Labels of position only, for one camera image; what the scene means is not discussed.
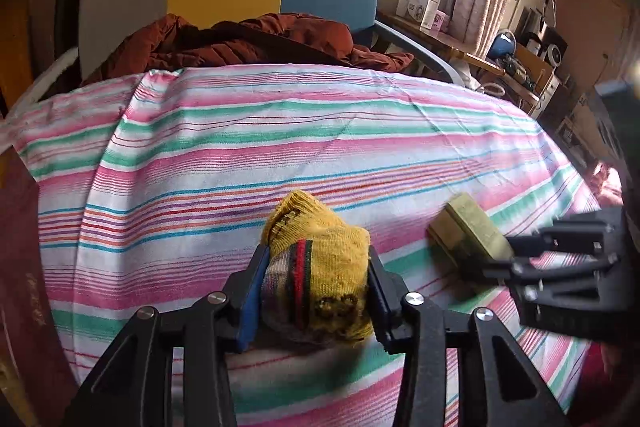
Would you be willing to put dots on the red-brown padded jacket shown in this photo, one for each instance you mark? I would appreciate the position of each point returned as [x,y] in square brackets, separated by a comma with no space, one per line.
[250,42]

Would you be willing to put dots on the wooden side table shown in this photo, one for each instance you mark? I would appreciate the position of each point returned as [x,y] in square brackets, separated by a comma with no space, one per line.
[450,44]

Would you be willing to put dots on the yellow striped sock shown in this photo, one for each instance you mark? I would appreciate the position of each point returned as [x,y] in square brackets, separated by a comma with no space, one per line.
[325,257]

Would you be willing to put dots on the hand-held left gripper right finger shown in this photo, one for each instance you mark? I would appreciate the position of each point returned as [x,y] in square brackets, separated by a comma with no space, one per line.
[380,302]

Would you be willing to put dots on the wooden wardrobe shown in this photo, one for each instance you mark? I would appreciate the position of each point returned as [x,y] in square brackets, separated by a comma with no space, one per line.
[15,47]

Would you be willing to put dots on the striped tablecloth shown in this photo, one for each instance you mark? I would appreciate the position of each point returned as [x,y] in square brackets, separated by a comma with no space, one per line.
[300,147]

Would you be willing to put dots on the tall white box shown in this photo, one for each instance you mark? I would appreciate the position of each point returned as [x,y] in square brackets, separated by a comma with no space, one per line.
[425,7]

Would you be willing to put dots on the small white box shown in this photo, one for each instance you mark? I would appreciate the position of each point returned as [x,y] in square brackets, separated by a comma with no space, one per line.
[405,7]

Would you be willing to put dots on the small pink box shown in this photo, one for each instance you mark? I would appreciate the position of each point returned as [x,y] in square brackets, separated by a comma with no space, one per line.
[441,23]

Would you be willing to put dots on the olive green box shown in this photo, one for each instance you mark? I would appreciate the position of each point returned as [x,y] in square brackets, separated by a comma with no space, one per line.
[470,227]

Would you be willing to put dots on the black appliance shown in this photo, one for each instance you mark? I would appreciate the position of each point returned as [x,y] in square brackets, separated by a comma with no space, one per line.
[542,39]

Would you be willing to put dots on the dark red box lid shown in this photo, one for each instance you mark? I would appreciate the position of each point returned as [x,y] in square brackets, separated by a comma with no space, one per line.
[25,282]

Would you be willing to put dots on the blue round container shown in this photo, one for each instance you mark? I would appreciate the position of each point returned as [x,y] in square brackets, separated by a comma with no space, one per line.
[502,46]

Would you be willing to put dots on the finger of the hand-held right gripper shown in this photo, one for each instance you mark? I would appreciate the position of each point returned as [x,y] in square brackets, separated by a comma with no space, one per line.
[550,277]
[560,237]

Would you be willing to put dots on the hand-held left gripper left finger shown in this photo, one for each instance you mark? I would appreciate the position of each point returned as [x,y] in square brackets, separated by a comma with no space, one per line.
[247,307]

